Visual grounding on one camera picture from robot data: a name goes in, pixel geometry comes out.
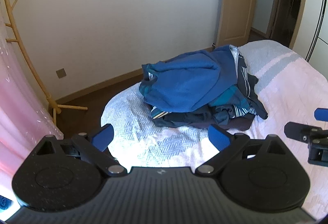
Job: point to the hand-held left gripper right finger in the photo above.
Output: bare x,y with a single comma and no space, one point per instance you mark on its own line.
217,137

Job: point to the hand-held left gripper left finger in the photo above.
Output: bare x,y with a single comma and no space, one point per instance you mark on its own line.
103,137

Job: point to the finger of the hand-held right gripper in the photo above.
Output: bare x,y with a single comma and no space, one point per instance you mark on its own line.
294,131
321,114

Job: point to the blue fleece sweater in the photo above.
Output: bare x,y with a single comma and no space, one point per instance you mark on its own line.
184,80

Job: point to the pile of dark clothes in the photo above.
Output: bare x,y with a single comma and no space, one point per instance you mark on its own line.
230,101

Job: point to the pink herringbone bedspread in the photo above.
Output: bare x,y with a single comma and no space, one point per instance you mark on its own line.
153,116

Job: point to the pink curtain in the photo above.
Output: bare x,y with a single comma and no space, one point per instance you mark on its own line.
18,101

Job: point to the wooden coat rack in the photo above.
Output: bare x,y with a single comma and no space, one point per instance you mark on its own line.
35,72

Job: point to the dark hallway door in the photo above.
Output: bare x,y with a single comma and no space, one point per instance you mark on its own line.
284,8

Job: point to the blue object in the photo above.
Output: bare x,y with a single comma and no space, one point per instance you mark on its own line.
5,203

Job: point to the wooden door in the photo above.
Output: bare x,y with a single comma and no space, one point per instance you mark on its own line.
235,14

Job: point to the low brown wall socket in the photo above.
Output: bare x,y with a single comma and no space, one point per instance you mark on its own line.
61,73

